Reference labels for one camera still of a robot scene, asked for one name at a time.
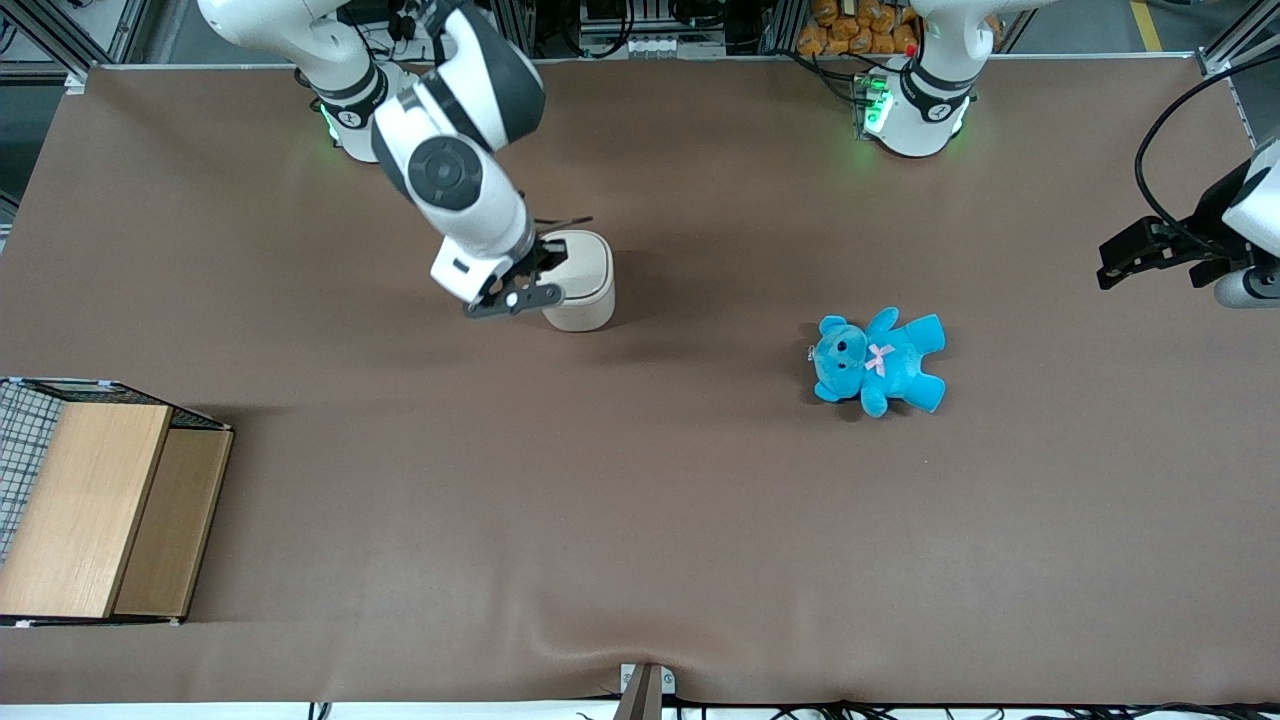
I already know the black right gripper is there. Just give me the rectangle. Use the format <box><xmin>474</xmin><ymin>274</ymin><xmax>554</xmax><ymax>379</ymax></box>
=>
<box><xmin>463</xmin><ymin>234</ymin><xmax>570</xmax><ymax>320</ymax></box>

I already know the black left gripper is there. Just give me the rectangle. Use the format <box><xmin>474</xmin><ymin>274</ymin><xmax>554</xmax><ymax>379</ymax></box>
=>
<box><xmin>1096</xmin><ymin>158</ymin><xmax>1253</xmax><ymax>292</ymax></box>

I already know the white small trash can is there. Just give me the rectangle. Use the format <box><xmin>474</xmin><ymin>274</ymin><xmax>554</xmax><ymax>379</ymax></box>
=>
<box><xmin>540</xmin><ymin>229</ymin><xmax>617</xmax><ymax>334</ymax></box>

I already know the brown table cover sheet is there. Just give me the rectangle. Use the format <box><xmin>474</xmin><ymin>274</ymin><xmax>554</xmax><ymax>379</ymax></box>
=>
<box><xmin>0</xmin><ymin>55</ymin><xmax>1280</xmax><ymax>707</ymax></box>

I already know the white terminal block row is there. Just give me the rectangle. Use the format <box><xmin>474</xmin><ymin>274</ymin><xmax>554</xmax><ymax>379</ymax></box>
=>
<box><xmin>578</xmin><ymin>30</ymin><xmax>728</xmax><ymax>59</ymax></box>

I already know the blue teddy bear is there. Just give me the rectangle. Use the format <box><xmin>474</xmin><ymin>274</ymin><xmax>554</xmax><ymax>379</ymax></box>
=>
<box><xmin>808</xmin><ymin>306</ymin><xmax>948</xmax><ymax>419</ymax></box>

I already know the orange plush toy pile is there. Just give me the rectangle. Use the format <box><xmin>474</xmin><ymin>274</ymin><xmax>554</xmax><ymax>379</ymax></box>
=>
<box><xmin>796</xmin><ymin>0</ymin><xmax>923</xmax><ymax>58</ymax></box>

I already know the wooden panel cabinet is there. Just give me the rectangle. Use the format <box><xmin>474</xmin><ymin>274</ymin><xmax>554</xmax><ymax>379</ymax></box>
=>
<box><xmin>0</xmin><ymin>377</ymin><xmax>235</xmax><ymax>628</ymax></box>

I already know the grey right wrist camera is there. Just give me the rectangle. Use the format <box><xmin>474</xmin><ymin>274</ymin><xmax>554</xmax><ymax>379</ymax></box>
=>
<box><xmin>430</xmin><ymin>234</ymin><xmax>514</xmax><ymax>308</ymax></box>

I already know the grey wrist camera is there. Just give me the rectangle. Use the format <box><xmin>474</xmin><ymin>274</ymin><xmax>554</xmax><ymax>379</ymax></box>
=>
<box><xmin>1213</xmin><ymin>263</ymin><xmax>1280</xmax><ymax>310</ymax></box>
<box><xmin>430</xmin><ymin>234</ymin><xmax>514</xmax><ymax>308</ymax></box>

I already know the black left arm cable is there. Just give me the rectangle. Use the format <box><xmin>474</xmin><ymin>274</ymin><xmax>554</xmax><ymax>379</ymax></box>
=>
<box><xmin>1134</xmin><ymin>55</ymin><xmax>1280</xmax><ymax>247</ymax></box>

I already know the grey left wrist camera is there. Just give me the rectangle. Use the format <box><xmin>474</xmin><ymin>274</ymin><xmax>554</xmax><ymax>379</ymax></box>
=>
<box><xmin>1213</xmin><ymin>263</ymin><xmax>1280</xmax><ymax>310</ymax></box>

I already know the aluminium frame profile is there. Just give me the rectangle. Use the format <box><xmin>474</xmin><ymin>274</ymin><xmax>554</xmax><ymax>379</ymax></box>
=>
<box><xmin>1193</xmin><ymin>0</ymin><xmax>1280</xmax><ymax>78</ymax></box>
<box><xmin>0</xmin><ymin>0</ymin><xmax>153</xmax><ymax>93</ymax></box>

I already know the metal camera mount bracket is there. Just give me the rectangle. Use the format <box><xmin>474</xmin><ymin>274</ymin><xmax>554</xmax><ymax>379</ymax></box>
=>
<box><xmin>612</xmin><ymin>662</ymin><xmax>678</xmax><ymax>720</ymax></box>

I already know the black wire grid panel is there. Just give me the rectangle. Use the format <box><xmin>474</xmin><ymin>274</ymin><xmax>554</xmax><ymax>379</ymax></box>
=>
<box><xmin>0</xmin><ymin>378</ymin><xmax>63</xmax><ymax>563</ymax></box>

